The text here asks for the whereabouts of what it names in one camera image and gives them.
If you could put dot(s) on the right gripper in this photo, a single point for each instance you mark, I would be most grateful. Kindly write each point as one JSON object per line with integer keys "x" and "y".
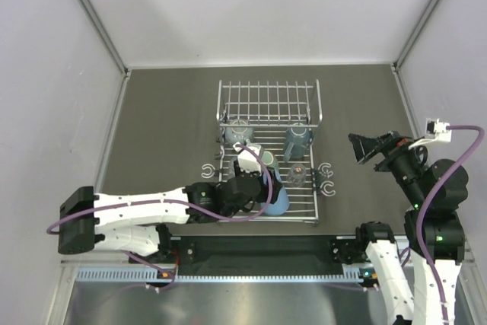
{"x": 389, "y": 143}

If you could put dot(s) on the grey-blue ceramic mug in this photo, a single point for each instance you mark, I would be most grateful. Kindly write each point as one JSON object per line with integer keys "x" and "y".
{"x": 297, "y": 142}

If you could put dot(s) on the clear glass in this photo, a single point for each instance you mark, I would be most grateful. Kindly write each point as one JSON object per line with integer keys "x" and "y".
{"x": 297, "y": 175}
{"x": 231, "y": 167}

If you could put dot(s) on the mint green cup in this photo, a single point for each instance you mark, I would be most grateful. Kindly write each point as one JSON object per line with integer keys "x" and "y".
{"x": 270, "y": 160}

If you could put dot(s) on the blue plastic cup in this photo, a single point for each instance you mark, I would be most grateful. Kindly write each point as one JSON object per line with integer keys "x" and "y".
{"x": 280, "y": 201}

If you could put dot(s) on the pale speckled ceramic mug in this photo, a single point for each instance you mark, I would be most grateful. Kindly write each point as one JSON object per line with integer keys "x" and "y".
{"x": 238, "y": 131}

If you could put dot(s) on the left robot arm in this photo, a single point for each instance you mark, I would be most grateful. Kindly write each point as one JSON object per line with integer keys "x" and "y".
{"x": 96, "y": 221}

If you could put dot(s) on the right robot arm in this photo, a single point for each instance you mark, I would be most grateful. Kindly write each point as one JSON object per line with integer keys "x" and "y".
{"x": 433, "y": 229}

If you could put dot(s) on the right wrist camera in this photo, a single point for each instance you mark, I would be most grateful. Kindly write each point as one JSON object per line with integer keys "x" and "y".
{"x": 436, "y": 131}

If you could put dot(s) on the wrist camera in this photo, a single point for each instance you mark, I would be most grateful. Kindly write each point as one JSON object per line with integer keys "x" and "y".
{"x": 246, "y": 161}
{"x": 436, "y": 131}

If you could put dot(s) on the metal wire dish rack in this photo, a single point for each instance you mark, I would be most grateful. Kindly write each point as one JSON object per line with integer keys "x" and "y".
{"x": 271, "y": 107}

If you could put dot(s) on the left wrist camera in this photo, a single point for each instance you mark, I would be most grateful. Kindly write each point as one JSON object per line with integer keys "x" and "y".
{"x": 246, "y": 161}

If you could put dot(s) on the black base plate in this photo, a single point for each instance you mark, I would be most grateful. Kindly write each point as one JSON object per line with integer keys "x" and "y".
{"x": 295, "y": 255}

